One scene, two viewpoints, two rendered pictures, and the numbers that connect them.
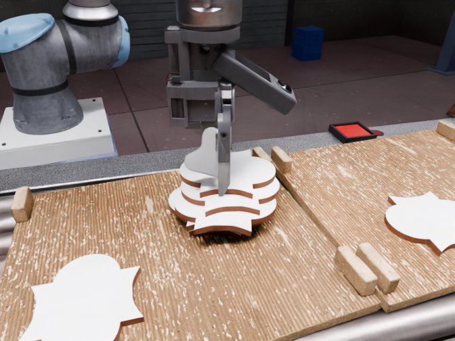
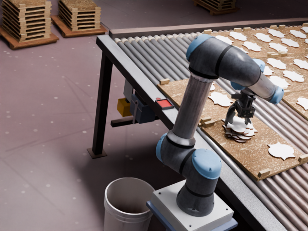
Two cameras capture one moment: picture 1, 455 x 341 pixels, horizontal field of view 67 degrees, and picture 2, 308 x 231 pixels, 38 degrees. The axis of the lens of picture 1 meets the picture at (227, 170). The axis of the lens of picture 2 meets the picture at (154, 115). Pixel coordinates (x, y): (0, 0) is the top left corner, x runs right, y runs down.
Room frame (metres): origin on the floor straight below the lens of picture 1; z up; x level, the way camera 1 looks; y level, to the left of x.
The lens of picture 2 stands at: (1.44, 1.59, 2.17)
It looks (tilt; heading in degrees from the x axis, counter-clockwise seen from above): 33 degrees down; 250
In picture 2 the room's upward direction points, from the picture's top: 11 degrees clockwise
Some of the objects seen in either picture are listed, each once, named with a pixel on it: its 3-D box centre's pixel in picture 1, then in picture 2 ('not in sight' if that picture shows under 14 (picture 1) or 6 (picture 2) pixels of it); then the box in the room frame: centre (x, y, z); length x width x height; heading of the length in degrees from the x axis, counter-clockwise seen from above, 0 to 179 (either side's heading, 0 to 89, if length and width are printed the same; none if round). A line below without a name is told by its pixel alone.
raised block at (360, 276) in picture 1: (354, 269); not in sight; (0.28, -0.15, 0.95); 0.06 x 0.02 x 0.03; 19
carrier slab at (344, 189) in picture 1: (420, 191); (202, 99); (0.47, -0.32, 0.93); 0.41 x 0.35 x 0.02; 107
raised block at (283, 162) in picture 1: (280, 159); (206, 120); (0.54, -0.10, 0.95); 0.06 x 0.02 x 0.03; 17
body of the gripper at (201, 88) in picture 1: (204, 76); (245, 103); (0.43, 0.03, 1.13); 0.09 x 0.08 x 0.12; 88
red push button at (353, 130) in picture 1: (351, 133); (164, 104); (0.71, -0.28, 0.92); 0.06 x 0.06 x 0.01; 14
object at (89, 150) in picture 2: not in sight; (102, 105); (0.88, -1.01, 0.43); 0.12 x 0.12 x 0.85; 14
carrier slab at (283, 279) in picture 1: (170, 244); (254, 144); (0.35, 0.08, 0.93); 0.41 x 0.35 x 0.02; 109
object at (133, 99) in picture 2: not in sight; (141, 108); (0.76, -0.47, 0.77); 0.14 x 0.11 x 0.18; 104
